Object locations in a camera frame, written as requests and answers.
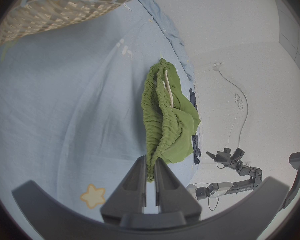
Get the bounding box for bed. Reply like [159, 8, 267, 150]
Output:
[0, 0, 288, 222]

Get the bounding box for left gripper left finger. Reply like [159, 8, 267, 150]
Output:
[101, 155, 148, 222]

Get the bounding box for round woven basket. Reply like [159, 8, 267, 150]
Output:
[0, 0, 135, 51]

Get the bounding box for green shorts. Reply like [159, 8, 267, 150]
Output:
[141, 58, 201, 183]

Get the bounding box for pale blue quilt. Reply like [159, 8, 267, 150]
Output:
[132, 0, 196, 82]

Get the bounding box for black cable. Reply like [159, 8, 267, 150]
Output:
[207, 195, 219, 211]

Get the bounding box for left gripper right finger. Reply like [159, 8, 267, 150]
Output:
[154, 156, 202, 221]

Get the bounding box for dark blue T-shirt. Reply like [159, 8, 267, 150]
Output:
[189, 88, 202, 165]

